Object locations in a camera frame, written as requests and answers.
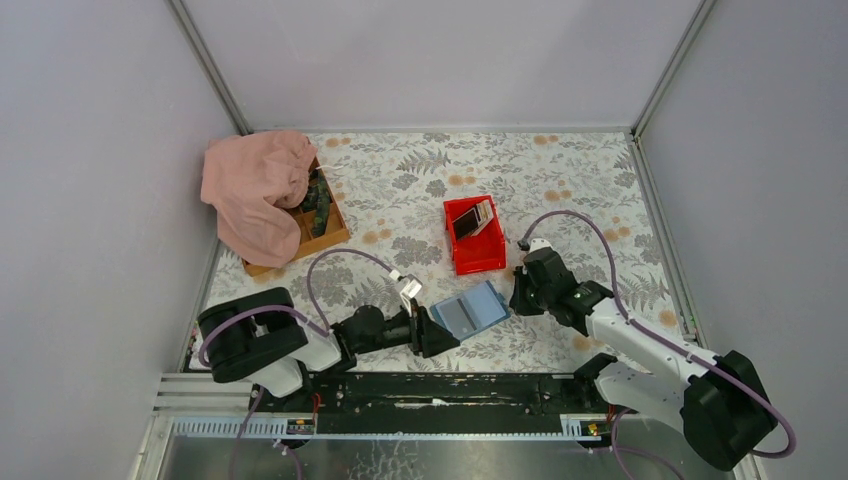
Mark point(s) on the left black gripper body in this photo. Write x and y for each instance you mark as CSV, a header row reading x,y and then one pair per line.
x,y
419,334

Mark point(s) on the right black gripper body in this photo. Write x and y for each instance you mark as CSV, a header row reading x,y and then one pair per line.
x,y
530,290

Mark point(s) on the blue card holder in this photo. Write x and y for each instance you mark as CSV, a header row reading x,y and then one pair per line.
x,y
488,306

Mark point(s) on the dark card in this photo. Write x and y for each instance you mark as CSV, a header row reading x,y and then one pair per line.
x,y
467,224
468,316

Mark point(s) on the red plastic bin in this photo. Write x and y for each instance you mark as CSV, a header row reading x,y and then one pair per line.
x,y
483,252

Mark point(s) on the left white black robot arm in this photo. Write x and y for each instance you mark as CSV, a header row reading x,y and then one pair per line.
x,y
262,338

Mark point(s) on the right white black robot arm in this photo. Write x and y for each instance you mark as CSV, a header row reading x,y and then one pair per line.
x,y
717,402

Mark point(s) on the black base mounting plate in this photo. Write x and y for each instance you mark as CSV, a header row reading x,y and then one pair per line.
x,y
355,402

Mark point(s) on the wooden organizer tray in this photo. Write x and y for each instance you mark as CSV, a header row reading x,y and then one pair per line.
x,y
286,210

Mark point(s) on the floral patterned table mat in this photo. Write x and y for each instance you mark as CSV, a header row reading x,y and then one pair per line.
x,y
577,190

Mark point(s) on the dark green patterned item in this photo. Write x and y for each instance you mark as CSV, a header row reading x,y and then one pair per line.
x,y
317,200

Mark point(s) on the pink cloth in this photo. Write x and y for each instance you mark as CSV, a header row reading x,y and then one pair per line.
x,y
228,161

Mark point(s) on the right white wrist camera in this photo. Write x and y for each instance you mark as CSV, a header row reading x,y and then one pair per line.
x,y
532,245

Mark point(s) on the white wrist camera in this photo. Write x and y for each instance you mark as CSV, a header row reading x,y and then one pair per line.
x,y
407,287
532,245

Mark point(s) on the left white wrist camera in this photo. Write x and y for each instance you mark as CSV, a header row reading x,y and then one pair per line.
x,y
407,287

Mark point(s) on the white slotted cable duct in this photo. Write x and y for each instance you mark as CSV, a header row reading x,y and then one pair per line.
x,y
272,428

